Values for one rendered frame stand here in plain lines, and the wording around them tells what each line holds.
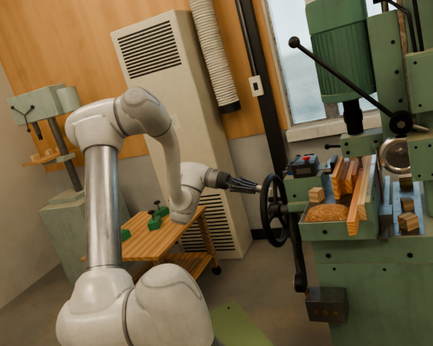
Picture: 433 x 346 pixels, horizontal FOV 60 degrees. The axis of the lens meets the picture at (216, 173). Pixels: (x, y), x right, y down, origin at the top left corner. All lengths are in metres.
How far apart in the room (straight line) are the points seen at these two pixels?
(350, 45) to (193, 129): 1.58
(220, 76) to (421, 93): 1.66
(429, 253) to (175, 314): 0.74
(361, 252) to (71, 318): 0.85
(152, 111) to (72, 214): 1.95
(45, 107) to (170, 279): 2.29
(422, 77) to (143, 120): 0.78
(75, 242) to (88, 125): 2.02
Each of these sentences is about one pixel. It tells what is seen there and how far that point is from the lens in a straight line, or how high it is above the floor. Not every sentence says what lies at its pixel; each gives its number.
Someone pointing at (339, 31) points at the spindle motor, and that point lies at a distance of 1.21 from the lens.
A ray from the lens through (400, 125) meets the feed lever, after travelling 1.15.
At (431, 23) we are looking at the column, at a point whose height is 1.36.
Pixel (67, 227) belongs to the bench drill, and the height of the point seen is 0.54.
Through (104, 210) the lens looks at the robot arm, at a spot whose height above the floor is 1.10.
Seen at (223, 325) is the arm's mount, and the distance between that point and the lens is 1.18.
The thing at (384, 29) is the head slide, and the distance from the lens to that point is 1.21.
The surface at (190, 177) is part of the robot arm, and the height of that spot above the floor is 0.97.
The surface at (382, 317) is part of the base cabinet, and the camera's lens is 1.40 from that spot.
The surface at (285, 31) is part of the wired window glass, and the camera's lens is 2.69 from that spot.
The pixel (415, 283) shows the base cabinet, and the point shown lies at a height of 0.64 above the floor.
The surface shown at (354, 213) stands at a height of 0.94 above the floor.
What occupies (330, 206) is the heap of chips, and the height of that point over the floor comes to 0.93.
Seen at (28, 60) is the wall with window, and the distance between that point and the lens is 3.75.
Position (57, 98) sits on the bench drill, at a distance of 3.01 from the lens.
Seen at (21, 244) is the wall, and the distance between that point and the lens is 3.79.
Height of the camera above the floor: 1.40
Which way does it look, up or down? 16 degrees down
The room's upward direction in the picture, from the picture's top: 16 degrees counter-clockwise
